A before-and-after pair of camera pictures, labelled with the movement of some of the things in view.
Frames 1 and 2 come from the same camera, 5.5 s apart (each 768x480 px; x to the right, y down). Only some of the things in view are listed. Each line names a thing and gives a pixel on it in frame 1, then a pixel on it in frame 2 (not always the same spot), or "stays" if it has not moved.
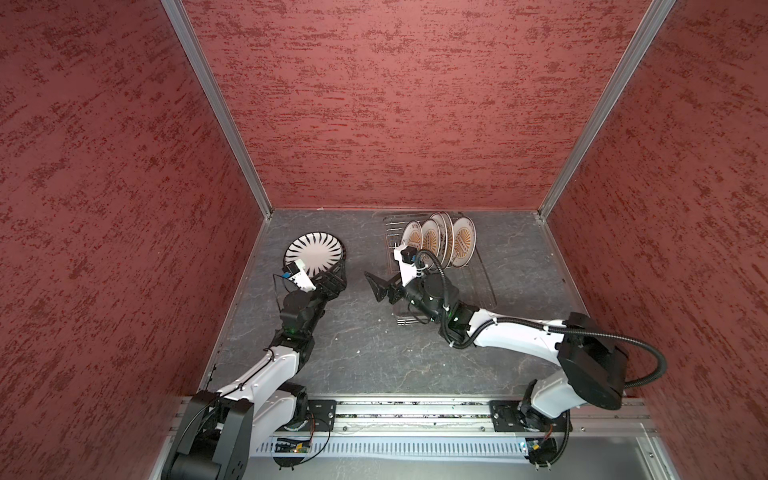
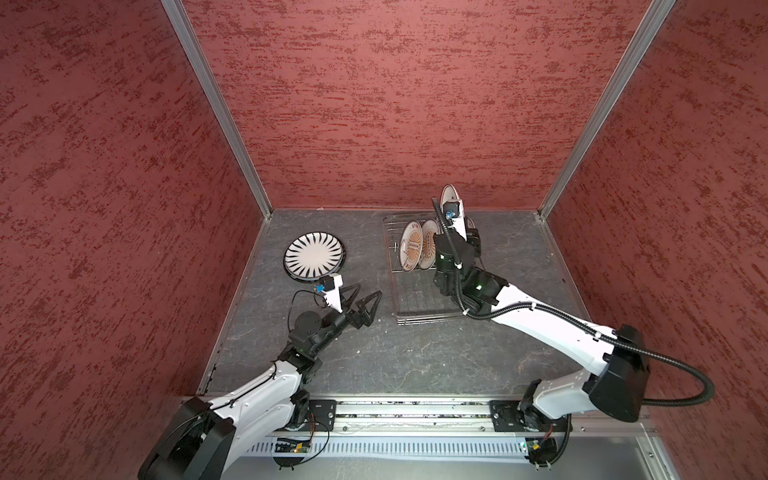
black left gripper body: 325,293 to 348,316
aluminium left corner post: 185,29 stays
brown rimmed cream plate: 320,257 stays
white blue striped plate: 320,251 stays
